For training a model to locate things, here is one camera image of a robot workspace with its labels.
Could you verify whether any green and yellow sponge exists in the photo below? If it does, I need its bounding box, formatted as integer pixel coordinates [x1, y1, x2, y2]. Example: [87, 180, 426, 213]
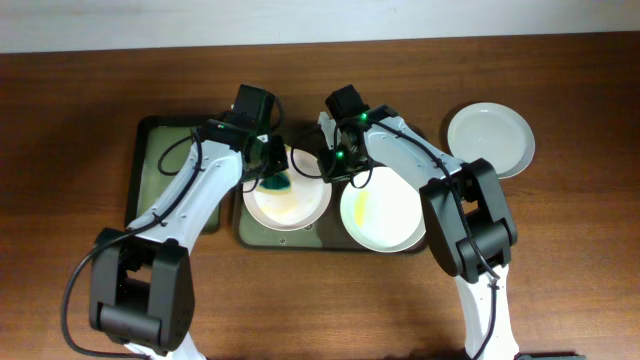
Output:
[258, 171, 291, 192]

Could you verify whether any pinkish white plate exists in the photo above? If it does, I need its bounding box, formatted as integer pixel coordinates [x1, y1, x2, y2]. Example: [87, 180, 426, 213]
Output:
[242, 145, 332, 231]

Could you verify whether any white plate yellow stain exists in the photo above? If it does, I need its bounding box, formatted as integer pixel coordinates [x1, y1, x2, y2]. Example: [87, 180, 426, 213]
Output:
[339, 167, 426, 253]

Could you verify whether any pale grey plate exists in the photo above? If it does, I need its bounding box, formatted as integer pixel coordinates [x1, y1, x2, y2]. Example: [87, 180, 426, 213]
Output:
[447, 102, 536, 179]

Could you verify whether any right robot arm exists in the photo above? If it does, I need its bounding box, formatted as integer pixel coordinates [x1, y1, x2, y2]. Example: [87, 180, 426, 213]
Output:
[319, 85, 520, 360]

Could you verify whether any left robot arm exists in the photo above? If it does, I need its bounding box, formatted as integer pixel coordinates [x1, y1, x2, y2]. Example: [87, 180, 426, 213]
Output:
[89, 85, 287, 359]

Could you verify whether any small black water tray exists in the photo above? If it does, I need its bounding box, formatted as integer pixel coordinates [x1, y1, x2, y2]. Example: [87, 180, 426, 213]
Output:
[124, 115, 211, 226]

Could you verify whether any large brown serving tray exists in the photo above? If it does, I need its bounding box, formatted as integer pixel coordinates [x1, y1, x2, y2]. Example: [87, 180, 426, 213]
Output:
[232, 118, 434, 253]

